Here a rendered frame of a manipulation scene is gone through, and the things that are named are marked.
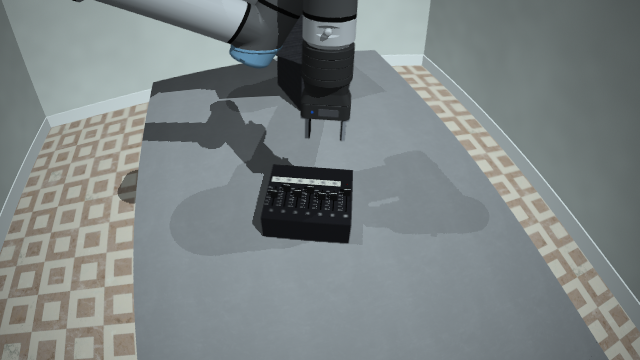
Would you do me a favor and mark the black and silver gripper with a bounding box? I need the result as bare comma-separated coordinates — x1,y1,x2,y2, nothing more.
300,15,357,141

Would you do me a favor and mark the black lighting desk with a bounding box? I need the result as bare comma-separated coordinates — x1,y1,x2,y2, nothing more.
261,165,353,243

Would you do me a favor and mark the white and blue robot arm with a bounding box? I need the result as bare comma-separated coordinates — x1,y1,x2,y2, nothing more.
95,0,358,68

